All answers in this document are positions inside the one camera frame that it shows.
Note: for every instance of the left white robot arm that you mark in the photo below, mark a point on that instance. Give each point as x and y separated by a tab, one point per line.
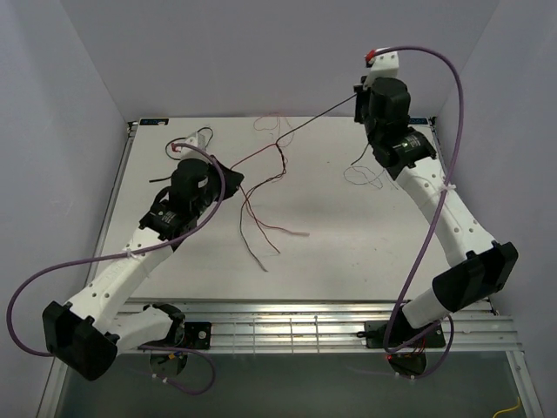
84	333

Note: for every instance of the left blue corner label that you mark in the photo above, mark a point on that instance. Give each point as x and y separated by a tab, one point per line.
154	121

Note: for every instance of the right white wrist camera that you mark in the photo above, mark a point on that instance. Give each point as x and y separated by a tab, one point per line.
380	66

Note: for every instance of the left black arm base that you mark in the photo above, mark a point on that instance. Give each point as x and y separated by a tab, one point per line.
194	335

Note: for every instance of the aluminium rail frame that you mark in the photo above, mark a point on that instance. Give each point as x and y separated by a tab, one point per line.
343	270

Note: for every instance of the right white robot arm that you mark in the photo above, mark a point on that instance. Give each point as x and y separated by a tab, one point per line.
479	266

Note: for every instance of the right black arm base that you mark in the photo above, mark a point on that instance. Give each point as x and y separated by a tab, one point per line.
410	361

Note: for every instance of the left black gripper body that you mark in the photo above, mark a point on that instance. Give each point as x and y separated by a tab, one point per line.
211	194

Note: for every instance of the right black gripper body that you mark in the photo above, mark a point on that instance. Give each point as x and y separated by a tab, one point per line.
361	111

